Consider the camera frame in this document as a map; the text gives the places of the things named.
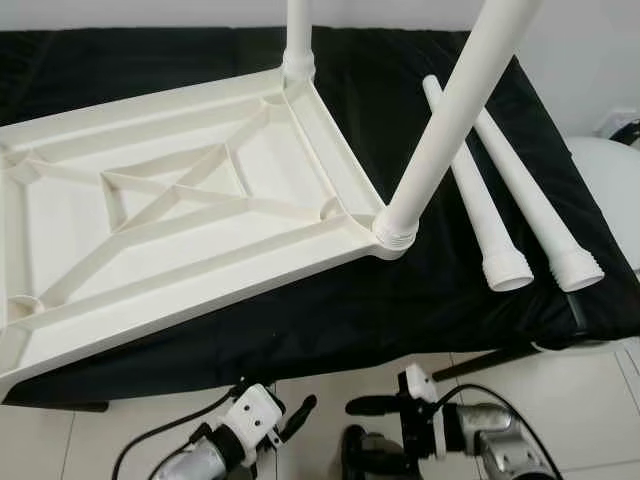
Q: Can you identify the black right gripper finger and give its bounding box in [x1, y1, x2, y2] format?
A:
[345, 396, 413, 417]
[343, 448, 411, 477]

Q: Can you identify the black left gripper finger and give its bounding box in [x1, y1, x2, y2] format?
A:
[280, 395, 318, 441]

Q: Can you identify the white ribbed plastic table top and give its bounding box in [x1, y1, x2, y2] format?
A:
[0, 65, 413, 396]

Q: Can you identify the silver robot right leg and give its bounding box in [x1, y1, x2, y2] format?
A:
[340, 425, 411, 480]

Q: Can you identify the black metal bench leg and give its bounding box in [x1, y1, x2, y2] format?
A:
[430, 345, 546, 383]
[0, 400, 109, 414]

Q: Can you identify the black quilted bench cover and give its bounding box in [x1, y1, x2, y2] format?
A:
[0, 28, 640, 406]

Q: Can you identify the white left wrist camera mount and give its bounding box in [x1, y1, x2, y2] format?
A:
[215, 385, 286, 466]

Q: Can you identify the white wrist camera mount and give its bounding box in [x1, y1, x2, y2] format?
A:
[215, 385, 286, 466]
[403, 365, 451, 461]

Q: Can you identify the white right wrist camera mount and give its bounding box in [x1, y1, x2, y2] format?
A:
[403, 365, 451, 461]

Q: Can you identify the wall socket with black plug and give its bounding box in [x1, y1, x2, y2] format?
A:
[600, 115, 640, 141]

